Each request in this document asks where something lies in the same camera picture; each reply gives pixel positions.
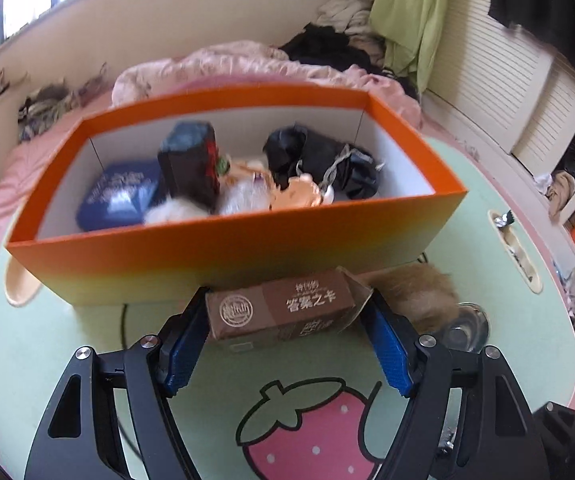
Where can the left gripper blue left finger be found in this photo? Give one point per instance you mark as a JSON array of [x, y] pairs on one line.
[[78, 435]]

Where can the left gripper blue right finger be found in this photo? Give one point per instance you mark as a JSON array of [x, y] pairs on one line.
[[466, 417]]

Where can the silver metal desk bell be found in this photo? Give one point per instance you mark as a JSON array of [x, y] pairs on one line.
[[468, 332]]

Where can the brown fluffy fur ball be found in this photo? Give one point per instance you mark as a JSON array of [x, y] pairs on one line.
[[418, 291]]

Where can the brown card box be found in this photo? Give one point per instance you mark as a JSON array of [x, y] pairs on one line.
[[264, 315]]

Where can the blue tissue pack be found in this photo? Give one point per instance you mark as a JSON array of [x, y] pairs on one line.
[[120, 197]]

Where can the beige cartoon figure toy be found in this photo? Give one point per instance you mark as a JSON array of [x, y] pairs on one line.
[[249, 186]]

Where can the black shiny cloth bundle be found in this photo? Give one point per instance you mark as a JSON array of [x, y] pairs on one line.
[[297, 150]]

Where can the black binder clip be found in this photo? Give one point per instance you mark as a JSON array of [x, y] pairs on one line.
[[503, 221]]

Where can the orange cardboard box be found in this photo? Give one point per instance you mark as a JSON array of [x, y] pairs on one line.
[[417, 196]]

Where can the pink blanket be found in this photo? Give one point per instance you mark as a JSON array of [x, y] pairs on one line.
[[250, 62]]

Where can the black clothes pile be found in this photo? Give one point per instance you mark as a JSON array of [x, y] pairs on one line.
[[321, 45]]

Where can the green curtain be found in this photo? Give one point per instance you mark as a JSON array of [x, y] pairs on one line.
[[411, 30]]

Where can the white clothes pile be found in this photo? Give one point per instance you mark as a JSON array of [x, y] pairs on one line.
[[351, 18]]

